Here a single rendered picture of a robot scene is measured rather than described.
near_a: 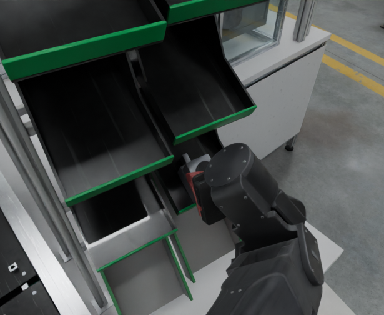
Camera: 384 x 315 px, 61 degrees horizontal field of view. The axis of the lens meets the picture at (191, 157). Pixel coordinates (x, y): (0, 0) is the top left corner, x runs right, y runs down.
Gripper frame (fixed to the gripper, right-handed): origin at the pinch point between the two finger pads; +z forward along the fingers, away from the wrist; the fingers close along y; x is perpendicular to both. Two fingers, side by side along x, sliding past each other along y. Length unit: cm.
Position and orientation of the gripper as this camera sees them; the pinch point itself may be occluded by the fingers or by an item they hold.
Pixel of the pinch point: (202, 173)
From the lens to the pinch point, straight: 53.1
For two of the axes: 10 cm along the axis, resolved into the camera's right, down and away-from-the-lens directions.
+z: -4.5, -2.4, 8.6
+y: -8.7, 3.4, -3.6
